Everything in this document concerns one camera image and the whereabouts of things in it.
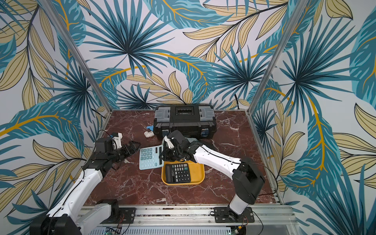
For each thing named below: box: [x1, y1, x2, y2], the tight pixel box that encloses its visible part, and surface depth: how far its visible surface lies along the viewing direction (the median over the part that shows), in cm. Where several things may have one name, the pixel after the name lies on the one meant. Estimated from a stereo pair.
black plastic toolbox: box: [153, 104, 218, 140], surface depth 95 cm
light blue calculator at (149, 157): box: [139, 144, 164, 171], surface depth 80 cm
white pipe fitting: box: [143, 130, 155, 139], surface depth 104 cm
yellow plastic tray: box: [161, 160, 206, 186], surface depth 87 cm
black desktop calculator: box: [165, 163, 191, 184], surface depth 87 cm
